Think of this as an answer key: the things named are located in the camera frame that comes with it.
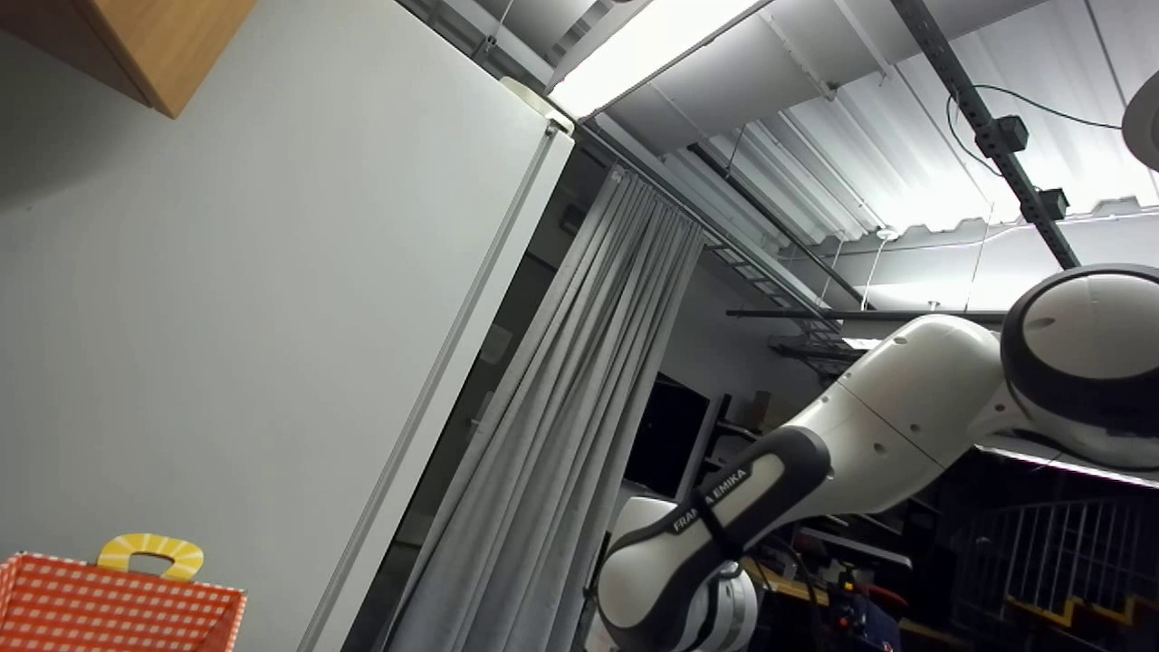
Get black monitor screen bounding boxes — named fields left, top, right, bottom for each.
left=623, top=371, right=717, bottom=499

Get grey pleated curtain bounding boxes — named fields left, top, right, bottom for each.
left=383, top=165, right=708, bottom=652

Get long ceiling light fixture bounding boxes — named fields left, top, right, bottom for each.
left=547, top=0, right=771, bottom=122

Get blue and red device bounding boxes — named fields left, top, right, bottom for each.
left=831, top=576, right=907, bottom=652

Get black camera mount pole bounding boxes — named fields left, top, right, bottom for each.
left=889, top=0, right=1086, bottom=276

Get wooden wall cabinet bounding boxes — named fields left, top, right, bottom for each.
left=0, top=0, right=262, bottom=122

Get red perforated basket yellow handles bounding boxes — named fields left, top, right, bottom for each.
left=0, top=530, right=255, bottom=652

